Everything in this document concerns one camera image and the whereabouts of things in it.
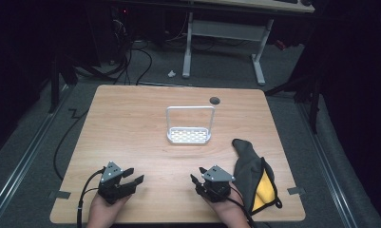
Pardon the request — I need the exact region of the person's right hand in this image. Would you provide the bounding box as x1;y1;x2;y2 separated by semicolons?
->
201;193;251;228

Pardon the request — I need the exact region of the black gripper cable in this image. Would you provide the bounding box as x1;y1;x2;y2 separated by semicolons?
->
225;184;258;228
76;167;106;228

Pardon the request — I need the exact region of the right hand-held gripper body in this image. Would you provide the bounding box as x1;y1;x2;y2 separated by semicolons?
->
194;164;237;204

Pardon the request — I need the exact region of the black stand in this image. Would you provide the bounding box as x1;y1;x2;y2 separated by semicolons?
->
48;55;79;115
263;70;326;135

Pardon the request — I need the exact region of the metal floor rail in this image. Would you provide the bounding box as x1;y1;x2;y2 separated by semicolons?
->
296;102;359;228
0;85;72;222

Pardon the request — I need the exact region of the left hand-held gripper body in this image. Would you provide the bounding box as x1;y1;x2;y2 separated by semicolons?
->
97;161;138;205

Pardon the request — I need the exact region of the person's left hand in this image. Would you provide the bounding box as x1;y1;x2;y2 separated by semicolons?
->
86;193;133;228

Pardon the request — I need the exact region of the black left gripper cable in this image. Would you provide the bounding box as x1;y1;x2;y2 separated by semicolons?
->
76;167;106;228

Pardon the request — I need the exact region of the grey and yellow cloth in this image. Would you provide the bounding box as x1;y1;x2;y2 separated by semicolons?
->
231;138;283;217

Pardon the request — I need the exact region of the bundle of black cables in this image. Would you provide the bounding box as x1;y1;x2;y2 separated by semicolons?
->
73;18;154;87

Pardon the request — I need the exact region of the black floor cable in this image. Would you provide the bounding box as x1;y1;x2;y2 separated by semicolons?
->
52;107;91;182

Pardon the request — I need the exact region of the white-legged desk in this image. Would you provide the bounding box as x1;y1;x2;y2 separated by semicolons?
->
165;0;315;86

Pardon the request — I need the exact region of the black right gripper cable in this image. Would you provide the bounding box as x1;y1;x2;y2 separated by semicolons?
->
225;184;258;228

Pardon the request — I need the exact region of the grey tape piece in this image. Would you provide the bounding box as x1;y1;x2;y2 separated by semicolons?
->
48;189;72;200
286;186;307;196

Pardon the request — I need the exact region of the white rack with handle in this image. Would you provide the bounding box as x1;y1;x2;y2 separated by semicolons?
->
165;105;217;145

